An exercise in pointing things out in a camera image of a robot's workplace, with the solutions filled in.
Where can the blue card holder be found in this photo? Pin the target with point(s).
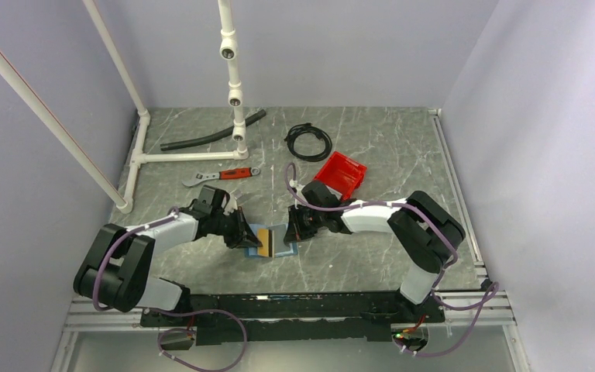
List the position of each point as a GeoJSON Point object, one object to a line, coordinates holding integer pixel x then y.
{"type": "Point", "coordinates": [280, 248]}

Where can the aluminium rail right side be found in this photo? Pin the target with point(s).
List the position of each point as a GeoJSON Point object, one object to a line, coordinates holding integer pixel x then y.
{"type": "Point", "coordinates": [495, 313]}

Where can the gold credit card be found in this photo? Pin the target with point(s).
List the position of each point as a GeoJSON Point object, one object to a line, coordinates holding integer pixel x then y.
{"type": "Point", "coordinates": [265, 236]}

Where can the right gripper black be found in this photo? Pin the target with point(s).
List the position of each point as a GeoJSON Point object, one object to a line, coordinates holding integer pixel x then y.
{"type": "Point", "coordinates": [295, 232]}

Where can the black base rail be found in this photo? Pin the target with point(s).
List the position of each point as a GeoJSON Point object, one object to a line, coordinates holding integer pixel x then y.
{"type": "Point", "coordinates": [369, 315]}

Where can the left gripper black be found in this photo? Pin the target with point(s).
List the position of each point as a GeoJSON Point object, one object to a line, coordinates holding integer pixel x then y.
{"type": "Point", "coordinates": [242, 235]}

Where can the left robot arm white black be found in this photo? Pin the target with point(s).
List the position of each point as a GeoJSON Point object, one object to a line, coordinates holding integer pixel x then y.
{"type": "Point", "coordinates": [115, 273]}

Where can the red handled adjustable wrench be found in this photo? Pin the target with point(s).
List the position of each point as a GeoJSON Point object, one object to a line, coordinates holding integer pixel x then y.
{"type": "Point", "coordinates": [231, 174]}

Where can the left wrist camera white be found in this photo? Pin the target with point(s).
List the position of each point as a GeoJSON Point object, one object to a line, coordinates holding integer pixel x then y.
{"type": "Point", "coordinates": [232, 203]}

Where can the white PVC pipe frame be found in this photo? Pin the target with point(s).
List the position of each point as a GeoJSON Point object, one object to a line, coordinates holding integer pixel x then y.
{"type": "Point", "coordinates": [228, 50]}

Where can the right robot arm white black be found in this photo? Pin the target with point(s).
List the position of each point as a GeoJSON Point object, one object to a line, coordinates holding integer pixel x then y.
{"type": "Point", "coordinates": [427, 232]}

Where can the red plastic bin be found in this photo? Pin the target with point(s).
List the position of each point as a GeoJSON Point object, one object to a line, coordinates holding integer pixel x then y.
{"type": "Point", "coordinates": [342, 174]}

